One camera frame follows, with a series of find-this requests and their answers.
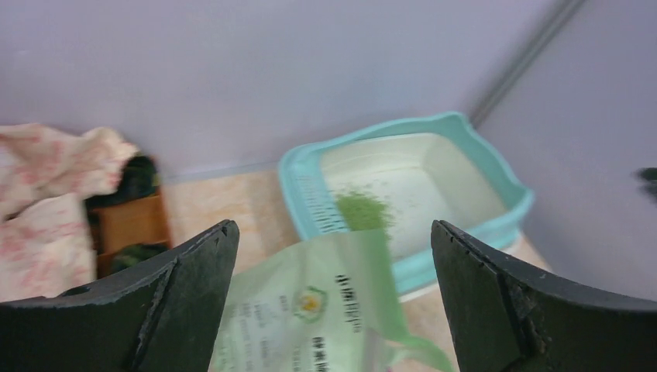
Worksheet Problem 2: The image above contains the dark plant near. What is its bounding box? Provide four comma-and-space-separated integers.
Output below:
110, 243, 168, 274

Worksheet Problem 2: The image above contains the dark plant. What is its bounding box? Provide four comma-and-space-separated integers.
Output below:
85, 155, 159, 210
110, 243, 168, 274

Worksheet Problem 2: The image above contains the teal litter box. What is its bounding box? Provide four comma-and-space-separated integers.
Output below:
278, 112, 535, 301

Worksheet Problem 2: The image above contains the dark plant far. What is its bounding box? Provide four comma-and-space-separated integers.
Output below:
85, 155, 159, 210

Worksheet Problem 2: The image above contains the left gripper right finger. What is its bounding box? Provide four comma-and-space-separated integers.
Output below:
431, 221, 656, 371

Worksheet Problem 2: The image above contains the green litter bag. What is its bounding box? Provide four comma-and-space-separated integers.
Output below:
209, 230, 452, 371

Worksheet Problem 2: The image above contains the pink patterned cloth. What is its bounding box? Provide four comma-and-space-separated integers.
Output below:
1, 123, 139, 301

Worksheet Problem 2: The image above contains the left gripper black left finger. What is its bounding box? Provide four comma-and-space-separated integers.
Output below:
1, 220, 239, 371

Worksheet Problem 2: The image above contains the wooden tray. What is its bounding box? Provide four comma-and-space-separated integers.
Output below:
88, 192, 173, 278

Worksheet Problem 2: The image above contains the green litter pile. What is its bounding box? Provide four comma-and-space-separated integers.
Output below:
335, 191, 394, 236

